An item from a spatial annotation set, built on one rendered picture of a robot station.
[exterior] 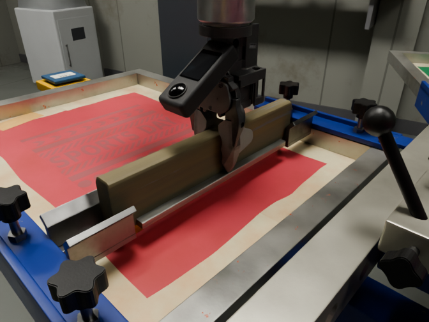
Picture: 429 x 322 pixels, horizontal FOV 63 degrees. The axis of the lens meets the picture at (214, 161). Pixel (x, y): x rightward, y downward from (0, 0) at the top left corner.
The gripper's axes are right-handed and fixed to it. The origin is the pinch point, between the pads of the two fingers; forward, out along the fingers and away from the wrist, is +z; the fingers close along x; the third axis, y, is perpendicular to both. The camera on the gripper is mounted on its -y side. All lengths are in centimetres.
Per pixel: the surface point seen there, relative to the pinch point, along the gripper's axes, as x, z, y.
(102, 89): 56, 4, 13
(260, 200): -7.4, 5.3, 2.5
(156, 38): 293, 45, 215
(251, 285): -18.4, 1.8, -13.9
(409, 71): -3, 2, 84
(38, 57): 379, 63, 117
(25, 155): 34.4, 5.3, -16.7
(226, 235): -9.0, 5.3, -7.0
